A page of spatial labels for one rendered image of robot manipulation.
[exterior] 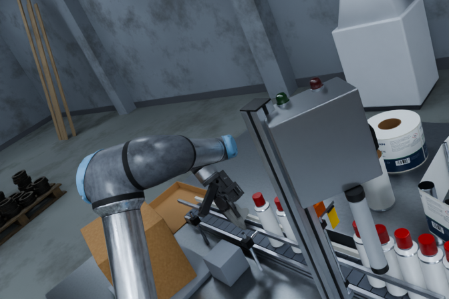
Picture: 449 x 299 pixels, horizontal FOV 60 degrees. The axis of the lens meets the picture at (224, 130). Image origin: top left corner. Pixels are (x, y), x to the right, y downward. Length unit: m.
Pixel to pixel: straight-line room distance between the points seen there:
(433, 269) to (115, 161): 0.72
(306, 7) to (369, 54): 1.27
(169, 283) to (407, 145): 0.93
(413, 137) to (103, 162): 1.01
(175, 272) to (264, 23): 3.66
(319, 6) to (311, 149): 3.87
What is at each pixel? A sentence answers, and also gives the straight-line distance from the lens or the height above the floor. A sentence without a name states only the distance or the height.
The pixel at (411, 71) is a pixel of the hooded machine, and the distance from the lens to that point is 3.55.
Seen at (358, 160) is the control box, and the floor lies 1.34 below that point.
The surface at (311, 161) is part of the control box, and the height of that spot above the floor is 1.38.
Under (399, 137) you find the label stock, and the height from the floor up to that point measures 1.02.
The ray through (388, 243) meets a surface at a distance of 1.01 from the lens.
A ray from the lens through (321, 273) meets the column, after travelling 0.95.
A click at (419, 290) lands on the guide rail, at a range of 1.03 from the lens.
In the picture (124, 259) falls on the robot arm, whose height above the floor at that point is 1.31.
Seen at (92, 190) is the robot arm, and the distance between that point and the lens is 0.90.
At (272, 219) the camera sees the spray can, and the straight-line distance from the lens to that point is 1.28.
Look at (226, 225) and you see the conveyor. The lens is 1.54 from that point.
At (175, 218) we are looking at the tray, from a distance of 1.84.
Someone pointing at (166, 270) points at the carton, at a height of 0.95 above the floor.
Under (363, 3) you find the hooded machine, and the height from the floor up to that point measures 1.01.
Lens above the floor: 1.75
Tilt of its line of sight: 22 degrees down
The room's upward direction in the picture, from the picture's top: 25 degrees counter-clockwise
